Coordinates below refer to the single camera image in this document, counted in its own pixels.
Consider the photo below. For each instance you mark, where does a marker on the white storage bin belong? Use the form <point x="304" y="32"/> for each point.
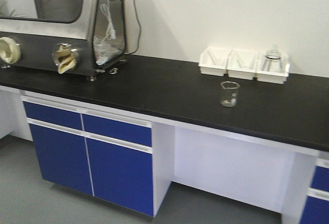
<point x="243" y="64"/>
<point x="213" y="61"/>
<point x="274" y="75"/>

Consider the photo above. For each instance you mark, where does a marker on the clear glass flask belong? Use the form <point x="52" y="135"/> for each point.
<point x="273" y="53"/>

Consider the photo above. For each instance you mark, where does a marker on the blue drawer front left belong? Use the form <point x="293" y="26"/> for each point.
<point x="53" y="115"/>

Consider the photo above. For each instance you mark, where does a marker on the cream glove port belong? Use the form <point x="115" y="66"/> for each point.
<point x="65" y="57"/>
<point x="10" y="50"/>

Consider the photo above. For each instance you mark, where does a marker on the white storage bin left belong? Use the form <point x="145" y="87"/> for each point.
<point x="213" y="61"/>

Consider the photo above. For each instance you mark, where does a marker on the blue drawer front right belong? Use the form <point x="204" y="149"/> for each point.
<point x="118" y="129"/>

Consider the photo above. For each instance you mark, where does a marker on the black wire tripod stand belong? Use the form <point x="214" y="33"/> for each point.
<point x="268" y="63"/>

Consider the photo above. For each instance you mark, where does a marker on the cream glove port left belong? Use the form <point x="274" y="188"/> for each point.
<point x="10" y="50"/>

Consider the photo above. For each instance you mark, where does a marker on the white storage bin right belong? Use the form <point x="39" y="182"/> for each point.
<point x="274" y="75"/>

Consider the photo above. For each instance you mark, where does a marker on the blue cabinet door left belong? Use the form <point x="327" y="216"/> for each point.
<point x="62" y="158"/>

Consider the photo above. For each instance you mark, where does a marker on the blue cabinet door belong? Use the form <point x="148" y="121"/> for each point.
<point x="62" y="158"/>
<point x="122" y="175"/>

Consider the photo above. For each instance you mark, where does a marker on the blue cabinet door right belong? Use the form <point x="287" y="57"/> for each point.
<point x="122" y="175"/>

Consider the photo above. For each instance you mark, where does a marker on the stainless steel glove box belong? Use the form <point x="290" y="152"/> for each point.
<point x="95" y="28"/>

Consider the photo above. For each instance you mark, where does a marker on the blue cabinet far right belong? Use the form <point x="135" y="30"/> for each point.
<point x="316" y="205"/>

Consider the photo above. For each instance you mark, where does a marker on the white storage bin middle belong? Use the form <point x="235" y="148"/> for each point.
<point x="243" y="64"/>

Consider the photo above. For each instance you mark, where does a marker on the cream glove port right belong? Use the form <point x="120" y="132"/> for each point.
<point x="65" y="57"/>

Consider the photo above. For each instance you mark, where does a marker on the blue drawer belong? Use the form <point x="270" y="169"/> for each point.
<point x="118" y="129"/>
<point x="53" y="115"/>

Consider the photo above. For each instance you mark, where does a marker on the small clear glass beaker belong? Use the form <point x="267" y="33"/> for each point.
<point x="229" y="93"/>

